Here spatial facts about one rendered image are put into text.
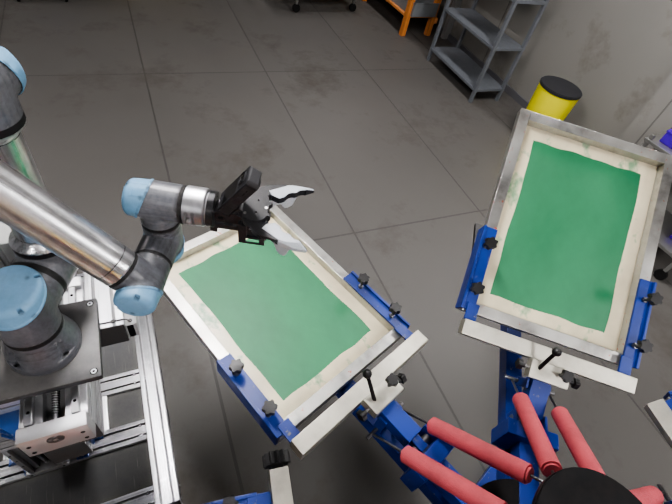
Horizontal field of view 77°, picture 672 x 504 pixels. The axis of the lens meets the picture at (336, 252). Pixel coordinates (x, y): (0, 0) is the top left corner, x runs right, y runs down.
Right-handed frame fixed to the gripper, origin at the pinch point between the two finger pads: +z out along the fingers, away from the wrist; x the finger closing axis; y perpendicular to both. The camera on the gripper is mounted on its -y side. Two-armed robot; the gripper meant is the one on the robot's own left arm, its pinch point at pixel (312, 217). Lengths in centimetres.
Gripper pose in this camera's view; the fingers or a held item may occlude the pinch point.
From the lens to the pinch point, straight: 83.7
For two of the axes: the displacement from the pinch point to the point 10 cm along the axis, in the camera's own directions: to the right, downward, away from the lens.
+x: -0.6, 8.3, -5.5
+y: -1.7, 5.4, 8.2
